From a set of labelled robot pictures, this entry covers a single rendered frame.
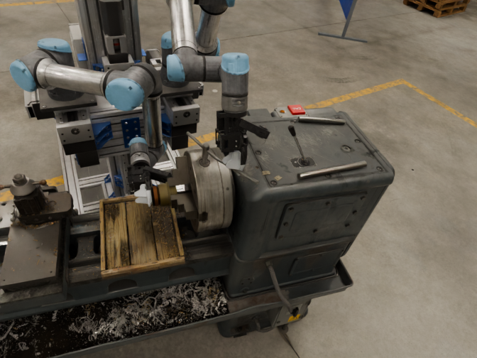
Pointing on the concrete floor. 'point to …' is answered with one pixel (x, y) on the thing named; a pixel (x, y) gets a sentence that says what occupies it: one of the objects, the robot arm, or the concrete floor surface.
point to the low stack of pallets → (439, 6)
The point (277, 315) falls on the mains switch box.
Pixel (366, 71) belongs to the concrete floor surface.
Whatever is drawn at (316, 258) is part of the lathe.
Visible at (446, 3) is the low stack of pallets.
